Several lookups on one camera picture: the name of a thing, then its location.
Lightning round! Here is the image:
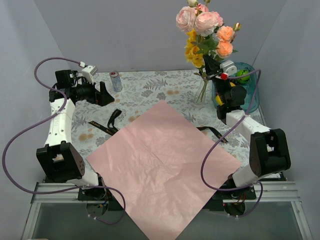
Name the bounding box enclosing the teal plastic tray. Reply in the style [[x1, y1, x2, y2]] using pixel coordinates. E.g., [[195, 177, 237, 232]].
[[211, 62, 260, 113]]

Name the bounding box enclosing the light pink flower stem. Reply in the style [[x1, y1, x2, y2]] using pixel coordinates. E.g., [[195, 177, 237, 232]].
[[175, 0, 208, 104]]

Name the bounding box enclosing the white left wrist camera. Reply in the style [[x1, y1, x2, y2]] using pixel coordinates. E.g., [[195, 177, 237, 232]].
[[81, 65, 98, 85]]

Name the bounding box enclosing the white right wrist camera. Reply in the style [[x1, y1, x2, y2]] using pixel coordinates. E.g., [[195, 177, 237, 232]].
[[219, 60, 238, 80]]

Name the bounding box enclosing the silver drink can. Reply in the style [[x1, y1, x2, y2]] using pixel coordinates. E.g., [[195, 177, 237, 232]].
[[109, 71, 123, 92]]

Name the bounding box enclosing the green ball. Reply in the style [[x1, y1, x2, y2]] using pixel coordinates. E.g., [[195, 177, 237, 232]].
[[236, 69, 250, 84]]

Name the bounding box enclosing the black ribbon gold lettering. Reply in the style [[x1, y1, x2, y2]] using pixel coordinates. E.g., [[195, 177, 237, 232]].
[[88, 109, 223, 139]]

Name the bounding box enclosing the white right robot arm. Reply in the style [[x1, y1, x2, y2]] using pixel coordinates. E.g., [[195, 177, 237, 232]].
[[203, 54, 291, 199]]

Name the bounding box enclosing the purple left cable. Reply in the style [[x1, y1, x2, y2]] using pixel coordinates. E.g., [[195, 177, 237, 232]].
[[1, 57, 126, 225]]

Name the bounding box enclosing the yellow flower stem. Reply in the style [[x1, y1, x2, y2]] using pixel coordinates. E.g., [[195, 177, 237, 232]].
[[184, 27, 208, 104]]

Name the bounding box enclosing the pale pink flower stem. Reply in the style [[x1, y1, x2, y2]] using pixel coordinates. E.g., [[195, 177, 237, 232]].
[[194, 4, 224, 61]]

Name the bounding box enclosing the clear glass vase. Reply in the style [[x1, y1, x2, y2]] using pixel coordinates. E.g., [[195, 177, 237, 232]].
[[193, 79, 209, 106]]

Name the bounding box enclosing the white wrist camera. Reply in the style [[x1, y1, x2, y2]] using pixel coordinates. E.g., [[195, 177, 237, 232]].
[[81, 65, 98, 85], [219, 60, 238, 80]]

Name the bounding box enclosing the floral tablecloth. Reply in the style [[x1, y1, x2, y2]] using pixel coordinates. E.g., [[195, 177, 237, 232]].
[[71, 69, 229, 159]]

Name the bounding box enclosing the pink and purple wrapping paper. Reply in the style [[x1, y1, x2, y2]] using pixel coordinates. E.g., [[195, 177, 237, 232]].
[[87, 100, 241, 240]]

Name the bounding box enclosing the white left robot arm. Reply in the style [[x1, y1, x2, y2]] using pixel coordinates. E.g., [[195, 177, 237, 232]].
[[36, 65, 115, 200]]

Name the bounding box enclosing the orange-pink flower stem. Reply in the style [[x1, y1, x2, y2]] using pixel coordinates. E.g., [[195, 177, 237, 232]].
[[215, 23, 241, 62]]

